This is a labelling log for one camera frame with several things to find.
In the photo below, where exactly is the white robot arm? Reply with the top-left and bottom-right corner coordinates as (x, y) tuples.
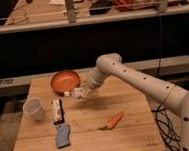
(83, 53), (189, 151)

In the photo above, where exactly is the black pouch on shelf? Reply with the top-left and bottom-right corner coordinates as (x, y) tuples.
(89, 0), (112, 15)

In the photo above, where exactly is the orange bowl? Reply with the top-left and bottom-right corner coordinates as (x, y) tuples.
(50, 70), (81, 94)

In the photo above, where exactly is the orange container on shelf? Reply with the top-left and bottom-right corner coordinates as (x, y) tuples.
(112, 0), (133, 11)

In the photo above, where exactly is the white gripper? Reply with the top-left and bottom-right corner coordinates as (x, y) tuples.
(79, 71), (99, 99)

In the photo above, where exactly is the orange carrot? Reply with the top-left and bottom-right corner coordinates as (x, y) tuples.
(99, 112), (124, 131)

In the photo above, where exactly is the small white bottle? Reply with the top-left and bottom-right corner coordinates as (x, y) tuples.
(64, 87), (85, 98)

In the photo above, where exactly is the white paper on shelf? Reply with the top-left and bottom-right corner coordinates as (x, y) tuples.
(49, 0), (65, 6)

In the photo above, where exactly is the hanging black cable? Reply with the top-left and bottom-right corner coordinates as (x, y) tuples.
(151, 14), (168, 78)

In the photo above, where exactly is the white paper cup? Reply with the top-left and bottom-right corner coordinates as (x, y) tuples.
(23, 98), (45, 122)

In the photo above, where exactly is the metal shelf post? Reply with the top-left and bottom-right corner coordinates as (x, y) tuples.
(65, 0), (77, 23)

